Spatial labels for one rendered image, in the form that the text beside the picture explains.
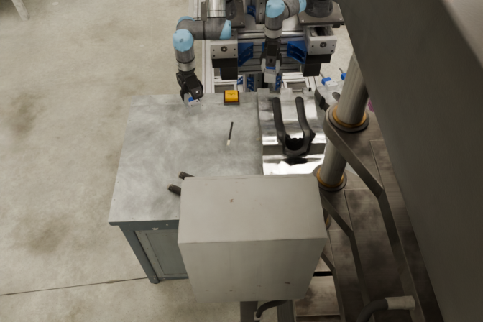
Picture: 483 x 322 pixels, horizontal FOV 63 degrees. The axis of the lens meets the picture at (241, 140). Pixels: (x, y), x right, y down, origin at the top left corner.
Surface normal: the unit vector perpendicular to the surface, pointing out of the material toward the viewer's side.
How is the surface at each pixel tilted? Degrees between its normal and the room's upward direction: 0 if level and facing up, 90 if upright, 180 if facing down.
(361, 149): 0
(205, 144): 0
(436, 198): 90
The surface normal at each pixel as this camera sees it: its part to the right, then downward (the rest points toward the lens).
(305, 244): 0.04, 0.78
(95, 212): 0.00, -0.62
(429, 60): -1.00, 0.03
